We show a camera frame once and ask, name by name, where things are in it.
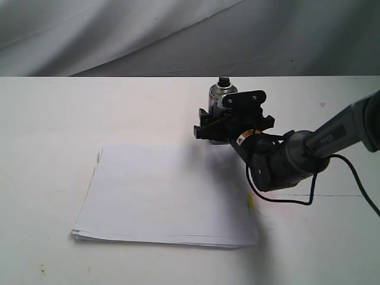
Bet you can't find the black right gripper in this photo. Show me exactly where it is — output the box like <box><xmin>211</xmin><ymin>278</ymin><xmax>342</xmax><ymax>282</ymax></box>
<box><xmin>194</xmin><ymin>107</ymin><xmax>275</xmax><ymax>141</ymax></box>

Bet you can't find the grey backdrop cloth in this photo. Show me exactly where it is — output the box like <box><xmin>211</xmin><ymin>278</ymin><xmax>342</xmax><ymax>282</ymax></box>
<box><xmin>1</xmin><ymin>1</ymin><xmax>379</xmax><ymax>77</ymax></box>

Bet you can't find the silver spray paint can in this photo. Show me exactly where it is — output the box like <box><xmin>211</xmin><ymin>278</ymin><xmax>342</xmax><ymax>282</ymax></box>
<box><xmin>208</xmin><ymin>76</ymin><xmax>238</xmax><ymax>122</ymax></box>

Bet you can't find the white paper stack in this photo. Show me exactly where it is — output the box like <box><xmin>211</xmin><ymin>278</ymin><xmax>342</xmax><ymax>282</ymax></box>
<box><xmin>72</xmin><ymin>144</ymin><xmax>258</xmax><ymax>248</ymax></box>

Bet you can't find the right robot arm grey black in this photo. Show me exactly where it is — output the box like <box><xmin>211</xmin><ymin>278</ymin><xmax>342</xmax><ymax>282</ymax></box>
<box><xmin>194</xmin><ymin>90</ymin><xmax>379</xmax><ymax>192</ymax></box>

